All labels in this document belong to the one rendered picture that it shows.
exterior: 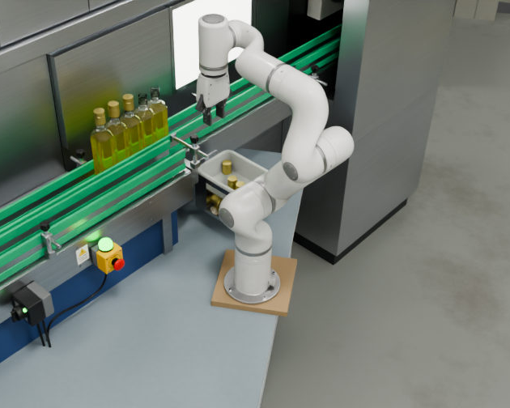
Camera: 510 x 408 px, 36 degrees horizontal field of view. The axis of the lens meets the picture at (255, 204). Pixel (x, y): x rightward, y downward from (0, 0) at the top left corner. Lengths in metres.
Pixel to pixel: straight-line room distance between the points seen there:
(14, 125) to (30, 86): 0.13
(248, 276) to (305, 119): 0.72
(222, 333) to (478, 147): 2.66
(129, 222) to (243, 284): 0.42
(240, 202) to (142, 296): 0.54
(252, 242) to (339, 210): 1.20
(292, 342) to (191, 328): 1.03
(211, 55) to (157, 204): 0.62
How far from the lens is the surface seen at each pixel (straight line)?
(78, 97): 2.57
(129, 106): 2.54
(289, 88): 2.02
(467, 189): 4.47
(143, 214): 2.59
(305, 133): 2.00
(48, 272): 2.43
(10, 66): 2.39
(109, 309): 2.63
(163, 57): 2.77
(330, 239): 3.72
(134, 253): 2.69
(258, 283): 2.57
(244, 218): 2.32
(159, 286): 2.68
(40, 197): 2.52
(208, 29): 2.19
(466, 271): 3.97
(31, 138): 2.56
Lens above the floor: 2.67
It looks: 40 degrees down
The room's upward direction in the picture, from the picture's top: 2 degrees clockwise
